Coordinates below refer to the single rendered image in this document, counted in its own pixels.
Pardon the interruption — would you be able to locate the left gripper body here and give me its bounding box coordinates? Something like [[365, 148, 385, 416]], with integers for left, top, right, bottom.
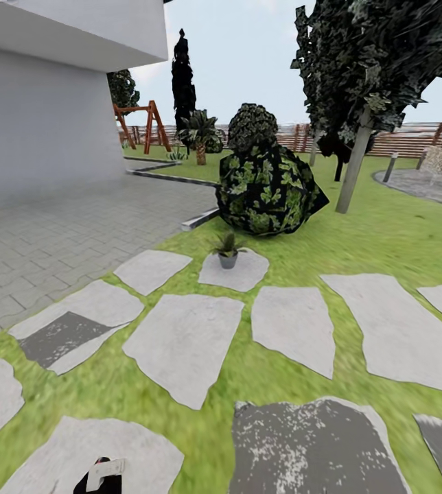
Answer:
[[73, 474, 122, 494]]

